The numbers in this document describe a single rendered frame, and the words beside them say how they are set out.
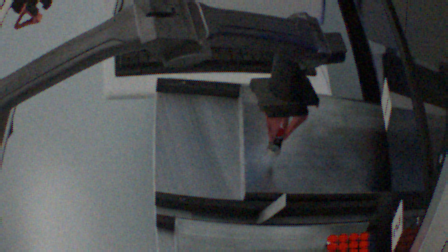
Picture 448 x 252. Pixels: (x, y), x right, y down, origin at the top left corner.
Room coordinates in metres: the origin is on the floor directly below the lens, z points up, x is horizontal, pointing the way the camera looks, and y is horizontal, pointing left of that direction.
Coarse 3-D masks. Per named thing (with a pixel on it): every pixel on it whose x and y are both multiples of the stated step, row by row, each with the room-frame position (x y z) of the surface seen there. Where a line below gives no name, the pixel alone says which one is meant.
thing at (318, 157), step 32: (320, 96) 1.73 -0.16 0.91; (256, 128) 1.65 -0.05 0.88; (320, 128) 1.69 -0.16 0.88; (352, 128) 1.70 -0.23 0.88; (384, 128) 1.73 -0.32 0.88; (256, 160) 1.58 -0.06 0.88; (288, 160) 1.59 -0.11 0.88; (320, 160) 1.60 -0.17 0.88; (352, 160) 1.61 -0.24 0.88; (384, 160) 1.63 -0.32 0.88; (256, 192) 1.46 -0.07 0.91; (288, 192) 1.47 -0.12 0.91; (320, 192) 1.48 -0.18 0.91; (352, 192) 1.49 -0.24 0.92; (384, 192) 1.50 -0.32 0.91
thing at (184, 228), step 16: (176, 224) 1.35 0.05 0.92; (192, 224) 1.37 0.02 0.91; (208, 224) 1.37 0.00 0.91; (224, 224) 1.38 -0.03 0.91; (240, 224) 1.38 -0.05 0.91; (320, 224) 1.40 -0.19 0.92; (336, 224) 1.40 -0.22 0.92; (352, 224) 1.40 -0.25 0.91; (368, 224) 1.41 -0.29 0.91; (176, 240) 1.32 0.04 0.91; (192, 240) 1.35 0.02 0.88; (208, 240) 1.36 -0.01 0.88; (224, 240) 1.37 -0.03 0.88; (240, 240) 1.37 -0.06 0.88; (256, 240) 1.38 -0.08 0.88; (272, 240) 1.38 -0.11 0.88; (288, 240) 1.39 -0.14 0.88; (304, 240) 1.39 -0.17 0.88; (320, 240) 1.39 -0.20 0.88
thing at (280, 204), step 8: (280, 200) 1.44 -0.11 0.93; (272, 208) 1.43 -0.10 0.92; (280, 208) 1.42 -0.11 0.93; (192, 216) 1.42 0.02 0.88; (200, 216) 1.42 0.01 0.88; (208, 216) 1.42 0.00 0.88; (216, 216) 1.43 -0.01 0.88; (224, 216) 1.43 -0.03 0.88; (232, 216) 1.43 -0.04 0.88; (240, 216) 1.44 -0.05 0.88; (256, 216) 1.44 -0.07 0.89; (264, 216) 1.42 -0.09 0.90
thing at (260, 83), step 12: (276, 72) 1.56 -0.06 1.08; (252, 84) 1.57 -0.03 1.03; (264, 84) 1.58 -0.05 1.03; (276, 84) 1.56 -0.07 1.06; (288, 84) 1.55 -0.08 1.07; (300, 84) 1.56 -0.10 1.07; (264, 96) 1.55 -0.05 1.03; (276, 96) 1.55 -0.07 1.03; (288, 96) 1.55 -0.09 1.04; (300, 96) 1.56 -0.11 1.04; (312, 96) 1.58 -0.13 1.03; (264, 108) 1.53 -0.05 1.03
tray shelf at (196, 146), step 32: (160, 96) 1.70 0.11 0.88; (192, 96) 1.71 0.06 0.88; (160, 128) 1.62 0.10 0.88; (192, 128) 1.63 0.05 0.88; (224, 128) 1.64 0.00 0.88; (160, 160) 1.54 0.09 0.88; (192, 160) 1.55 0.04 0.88; (224, 160) 1.57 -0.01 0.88; (192, 192) 1.48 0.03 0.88; (224, 192) 1.49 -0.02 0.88; (384, 224) 1.44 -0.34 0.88
